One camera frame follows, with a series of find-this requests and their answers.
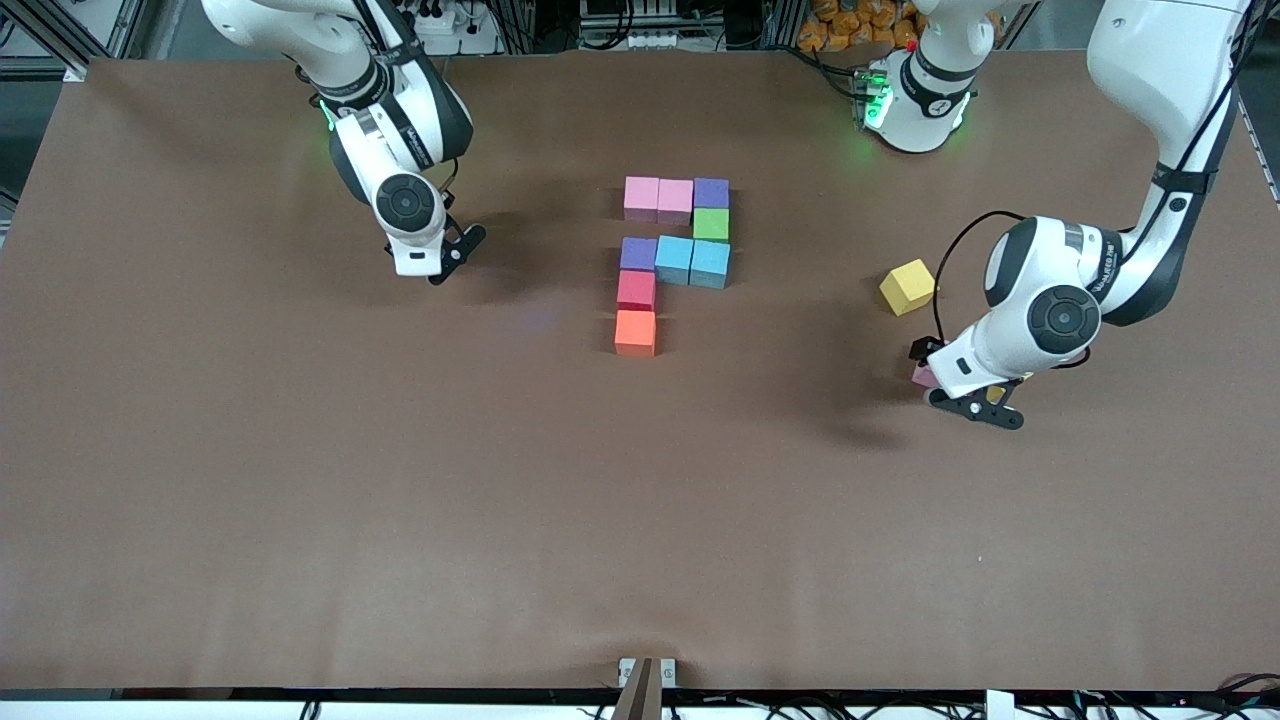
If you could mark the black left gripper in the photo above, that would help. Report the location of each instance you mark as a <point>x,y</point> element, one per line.
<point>919,351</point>

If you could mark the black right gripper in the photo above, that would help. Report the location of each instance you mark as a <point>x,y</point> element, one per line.
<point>449,199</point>

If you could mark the pink foam cube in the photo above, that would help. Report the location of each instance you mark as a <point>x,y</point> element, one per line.
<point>675,200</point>
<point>641,197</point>
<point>922,376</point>

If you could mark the purple foam cube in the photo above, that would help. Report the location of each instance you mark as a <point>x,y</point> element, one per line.
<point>711,192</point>
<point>638,253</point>

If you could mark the red foam cube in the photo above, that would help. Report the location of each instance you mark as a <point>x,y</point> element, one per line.
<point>636,290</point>

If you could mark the orange foam cube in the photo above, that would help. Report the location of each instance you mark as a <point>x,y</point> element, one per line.
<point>635,333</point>

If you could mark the blue foam cube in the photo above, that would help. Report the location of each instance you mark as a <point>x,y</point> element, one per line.
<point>674,260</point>
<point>710,265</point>

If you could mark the green foam cube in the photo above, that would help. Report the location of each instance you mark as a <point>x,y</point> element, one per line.
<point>711,224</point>

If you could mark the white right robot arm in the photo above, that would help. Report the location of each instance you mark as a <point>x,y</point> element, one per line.
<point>400,190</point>

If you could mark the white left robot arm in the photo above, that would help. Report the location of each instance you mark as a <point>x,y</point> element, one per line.
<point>1050,315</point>

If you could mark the white power strip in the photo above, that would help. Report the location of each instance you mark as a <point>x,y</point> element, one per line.
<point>450,20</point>

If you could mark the white equipment box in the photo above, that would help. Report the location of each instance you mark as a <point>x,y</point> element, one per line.
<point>630,25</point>

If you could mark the bag of orange objects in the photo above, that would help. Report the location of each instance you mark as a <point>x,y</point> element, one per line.
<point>860,25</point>

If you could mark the brown paper table cover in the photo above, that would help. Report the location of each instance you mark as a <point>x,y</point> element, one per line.
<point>640,560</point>

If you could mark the metal mounting bracket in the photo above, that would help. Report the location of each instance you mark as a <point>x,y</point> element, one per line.
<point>668,672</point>

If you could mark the aluminium frame profile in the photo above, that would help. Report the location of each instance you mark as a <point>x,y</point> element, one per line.
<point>40,30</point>
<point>1240,40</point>

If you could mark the grey camera pole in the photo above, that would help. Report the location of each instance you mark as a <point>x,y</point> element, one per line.
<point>638,695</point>

